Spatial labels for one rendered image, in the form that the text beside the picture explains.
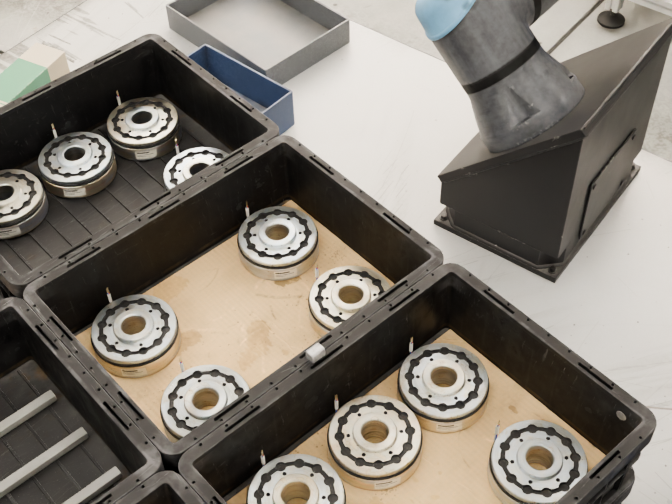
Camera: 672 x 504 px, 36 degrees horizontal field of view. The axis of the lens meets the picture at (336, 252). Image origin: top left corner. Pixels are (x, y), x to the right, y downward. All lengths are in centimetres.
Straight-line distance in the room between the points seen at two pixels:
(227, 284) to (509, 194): 41
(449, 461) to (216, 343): 31
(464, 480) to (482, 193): 47
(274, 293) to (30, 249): 33
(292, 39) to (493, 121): 61
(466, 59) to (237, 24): 67
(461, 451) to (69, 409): 45
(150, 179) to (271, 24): 56
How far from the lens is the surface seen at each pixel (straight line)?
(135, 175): 147
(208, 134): 152
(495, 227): 149
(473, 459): 116
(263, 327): 126
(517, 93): 136
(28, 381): 127
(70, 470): 119
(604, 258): 154
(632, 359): 143
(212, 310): 129
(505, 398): 121
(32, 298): 122
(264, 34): 190
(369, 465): 112
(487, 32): 135
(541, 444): 114
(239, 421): 108
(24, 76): 180
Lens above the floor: 183
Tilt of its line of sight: 48 degrees down
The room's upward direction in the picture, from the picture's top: 2 degrees counter-clockwise
